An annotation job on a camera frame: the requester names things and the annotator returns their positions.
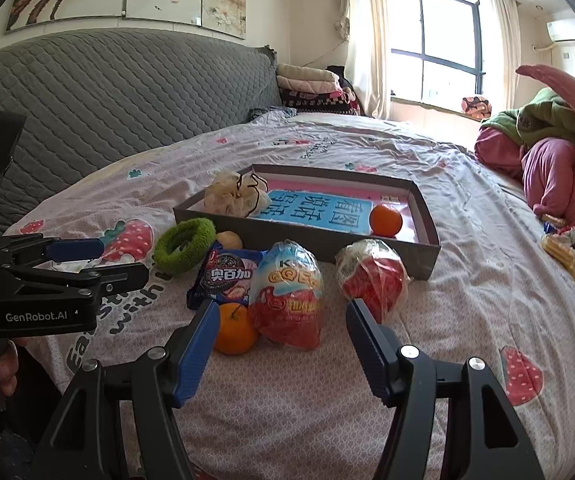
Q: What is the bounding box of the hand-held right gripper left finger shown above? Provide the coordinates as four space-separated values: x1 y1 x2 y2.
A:
30 299 221 480

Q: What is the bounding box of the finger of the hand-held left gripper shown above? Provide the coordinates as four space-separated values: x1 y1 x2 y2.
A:
4 259 150 295
0 232 105 273

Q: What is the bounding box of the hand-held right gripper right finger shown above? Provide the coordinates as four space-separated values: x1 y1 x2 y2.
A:
346 299 545 480

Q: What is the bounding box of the orange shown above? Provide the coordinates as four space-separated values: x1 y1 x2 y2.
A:
370 203 403 237
213 302 259 356

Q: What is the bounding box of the red white egg toy packet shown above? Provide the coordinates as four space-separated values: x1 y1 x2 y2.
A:
335 239 411 325

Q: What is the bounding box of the blue cookie packet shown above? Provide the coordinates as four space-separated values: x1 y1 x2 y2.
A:
186 247 263 311

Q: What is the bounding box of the blue red egg toy packet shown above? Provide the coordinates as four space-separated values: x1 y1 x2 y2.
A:
247 239 325 352

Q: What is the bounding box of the green fuzzy scrunchie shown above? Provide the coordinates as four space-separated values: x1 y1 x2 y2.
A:
154 218 217 276

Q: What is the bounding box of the pink-lined shallow tray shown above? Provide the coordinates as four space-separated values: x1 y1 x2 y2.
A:
173 163 441 281

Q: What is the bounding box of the person's left hand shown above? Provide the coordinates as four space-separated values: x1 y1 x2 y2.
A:
0 339 29 397

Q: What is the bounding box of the walnut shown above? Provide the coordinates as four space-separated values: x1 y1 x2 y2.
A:
216 230 244 251

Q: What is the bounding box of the cream sheer scrunchie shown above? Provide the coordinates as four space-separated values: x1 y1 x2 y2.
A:
204 170 272 219

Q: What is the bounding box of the pink printed sheet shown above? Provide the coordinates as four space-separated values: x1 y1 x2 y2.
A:
202 172 431 243

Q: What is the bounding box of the grey quilted headboard cover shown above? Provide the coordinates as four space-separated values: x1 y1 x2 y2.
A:
0 27 283 235

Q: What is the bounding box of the dark blue patterned cloth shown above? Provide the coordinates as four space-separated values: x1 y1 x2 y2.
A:
247 105 298 124

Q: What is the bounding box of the small blue snack packet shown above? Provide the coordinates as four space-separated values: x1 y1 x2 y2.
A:
541 214 568 235

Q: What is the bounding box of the dark patterned folded blanket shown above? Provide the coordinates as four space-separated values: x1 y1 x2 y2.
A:
280 88 363 116

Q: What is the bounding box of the pile of pink green clothes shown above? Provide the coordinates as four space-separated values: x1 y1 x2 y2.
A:
474 125 575 283

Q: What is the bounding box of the red patterned cushion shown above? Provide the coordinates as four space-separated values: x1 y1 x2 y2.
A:
461 95 493 121

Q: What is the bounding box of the pink folded blanket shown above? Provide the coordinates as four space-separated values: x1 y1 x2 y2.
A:
277 78 344 96

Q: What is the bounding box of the cream folded blanket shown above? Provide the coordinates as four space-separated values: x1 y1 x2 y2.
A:
276 63 341 84

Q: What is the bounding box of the green blanket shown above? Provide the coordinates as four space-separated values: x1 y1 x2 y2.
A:
480 87 575 186

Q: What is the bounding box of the cream curtain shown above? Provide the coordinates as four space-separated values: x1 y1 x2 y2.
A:
343 0 393 121
490 0 524 113

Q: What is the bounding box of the salmon pink quilted cushion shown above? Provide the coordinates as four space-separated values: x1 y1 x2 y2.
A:
516 63 575 147

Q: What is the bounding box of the black framed window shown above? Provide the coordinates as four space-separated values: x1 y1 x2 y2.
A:
386 0 483 111

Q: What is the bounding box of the white air conditioner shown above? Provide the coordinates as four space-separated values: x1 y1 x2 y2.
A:
545 20 575 44

